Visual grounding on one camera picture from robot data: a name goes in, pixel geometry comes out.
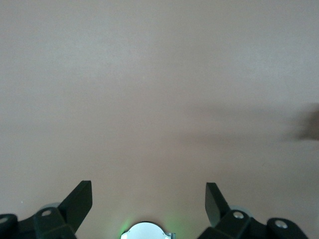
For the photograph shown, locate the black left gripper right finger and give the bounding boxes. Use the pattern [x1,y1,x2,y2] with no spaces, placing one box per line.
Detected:
[198,182,310,239]

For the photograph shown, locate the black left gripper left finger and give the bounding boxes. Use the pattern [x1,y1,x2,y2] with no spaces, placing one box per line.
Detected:
[0,180,93,239]

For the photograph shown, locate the brown table cover sheet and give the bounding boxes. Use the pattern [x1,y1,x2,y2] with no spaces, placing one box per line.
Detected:
[0,0,319,239]

